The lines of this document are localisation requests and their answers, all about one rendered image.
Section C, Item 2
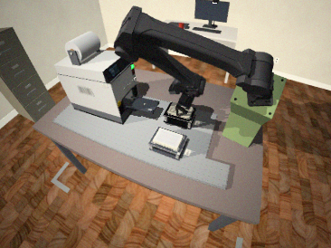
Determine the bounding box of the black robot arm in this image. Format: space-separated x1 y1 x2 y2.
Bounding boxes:
113 5 274 106

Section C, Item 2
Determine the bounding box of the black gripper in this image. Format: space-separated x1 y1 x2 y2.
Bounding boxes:
175 92 194 117

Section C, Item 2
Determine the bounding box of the white multi-well plate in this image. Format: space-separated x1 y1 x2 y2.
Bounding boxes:
153 128 183 150

